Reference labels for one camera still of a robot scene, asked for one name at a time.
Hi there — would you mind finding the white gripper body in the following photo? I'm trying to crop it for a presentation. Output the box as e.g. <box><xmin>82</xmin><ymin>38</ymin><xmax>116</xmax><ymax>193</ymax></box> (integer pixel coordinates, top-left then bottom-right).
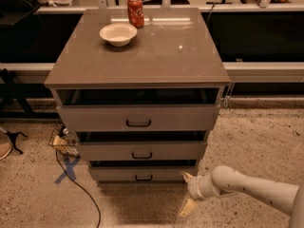
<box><xmin>187</xmin><ymin>175</ymin><xmax>210</xmax><ymax>200</ymax></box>

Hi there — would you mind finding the grey bottom drawer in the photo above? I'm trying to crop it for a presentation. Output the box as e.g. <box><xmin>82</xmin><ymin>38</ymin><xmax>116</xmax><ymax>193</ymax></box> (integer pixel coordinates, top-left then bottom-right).
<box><xmin>88</xmin><ymin>167</ymin><xmax>199</xmax><ymax>182</ymax></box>

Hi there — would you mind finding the grey drawer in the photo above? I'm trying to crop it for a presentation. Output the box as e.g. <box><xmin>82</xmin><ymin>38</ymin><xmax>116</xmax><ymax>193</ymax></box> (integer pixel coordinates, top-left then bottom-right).
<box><xmin>88</xmin><ymin>167</ymin><xmax>199</xmax><ymax>182</ymax></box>
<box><xmin>76</xmin><ymin>142</ymin><xmax>206</xmax><ymax>161</ymax></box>
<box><xmin>57</xmin><ymin>105</ymin><xmax>219</xmax><ymax>132</ymax></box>

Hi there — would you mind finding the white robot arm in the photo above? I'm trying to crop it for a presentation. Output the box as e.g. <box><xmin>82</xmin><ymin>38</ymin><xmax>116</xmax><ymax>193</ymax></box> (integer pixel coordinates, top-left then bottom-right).
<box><xmin>180</xmin><ymin>165</ymin><xmax>304</xmax><ymax>228</ymax></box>

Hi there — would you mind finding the grey middle drawer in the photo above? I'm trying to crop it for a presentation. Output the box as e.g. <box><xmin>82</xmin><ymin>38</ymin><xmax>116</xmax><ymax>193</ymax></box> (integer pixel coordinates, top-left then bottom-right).
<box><xmin>76</xmin><ymin>142</ymin><xmax>206</xmax><ymax>161</ymax></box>

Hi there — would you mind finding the grey drawer cabinet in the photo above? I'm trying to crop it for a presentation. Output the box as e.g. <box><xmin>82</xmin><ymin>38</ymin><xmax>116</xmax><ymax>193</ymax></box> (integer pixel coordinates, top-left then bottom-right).
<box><xmin>44</xmin><ymin>7</ymin><xmax>231</xmax><ymax>187</ymax></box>

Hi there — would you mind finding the grey top drawer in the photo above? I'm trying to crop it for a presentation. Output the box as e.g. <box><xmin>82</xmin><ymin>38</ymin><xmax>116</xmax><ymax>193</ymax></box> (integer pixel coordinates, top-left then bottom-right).
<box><xmin>57</xmin><ymin>105</ymin><xmax>219</xmax><ymax>132</ymax></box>

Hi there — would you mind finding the white bowl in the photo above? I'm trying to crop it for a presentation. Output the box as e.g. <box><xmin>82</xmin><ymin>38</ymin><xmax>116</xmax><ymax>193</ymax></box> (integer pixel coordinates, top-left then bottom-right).
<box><xmin>99</xmin><ymin>23</ymin><xmax>137</xmax><ymax>47</ymax></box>

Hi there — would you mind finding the orange soda can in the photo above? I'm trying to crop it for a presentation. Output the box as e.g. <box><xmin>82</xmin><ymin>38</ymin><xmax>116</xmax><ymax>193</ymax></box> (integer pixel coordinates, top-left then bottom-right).
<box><xmin>127</xmin><ymin>0</ymin><xmax>144</xmax><ymax>28</ymax></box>

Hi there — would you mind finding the black stand leg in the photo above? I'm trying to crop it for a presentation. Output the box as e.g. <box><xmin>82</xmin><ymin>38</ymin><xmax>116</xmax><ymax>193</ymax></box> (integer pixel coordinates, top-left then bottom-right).
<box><xmin>0</xmin><ymin>126</ymin><xmax>27</xmax><ymax>154</ymax></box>

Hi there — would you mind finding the black chair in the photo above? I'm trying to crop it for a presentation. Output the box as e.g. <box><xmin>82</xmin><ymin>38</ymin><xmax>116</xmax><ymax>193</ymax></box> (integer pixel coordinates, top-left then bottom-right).
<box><xmin>0</xmin><ymin>0</ymin><xmax>39</xmax><ymax>28</ymax></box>

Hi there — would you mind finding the black floor cable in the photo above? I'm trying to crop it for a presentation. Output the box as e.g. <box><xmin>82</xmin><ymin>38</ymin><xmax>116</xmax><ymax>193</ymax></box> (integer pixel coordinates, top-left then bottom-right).
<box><xmin>55</xmin><ymin>149</ymin><xmax>103</xmax><ymax>228</ymax></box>

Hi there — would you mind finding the wire basket with items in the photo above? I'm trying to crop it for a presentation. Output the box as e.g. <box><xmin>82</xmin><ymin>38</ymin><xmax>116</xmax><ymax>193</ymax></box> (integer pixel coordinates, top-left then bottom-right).
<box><xmin>48</xmin><ymin>123</ymin><xmax>79</xmax><ymax>157</ymax></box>

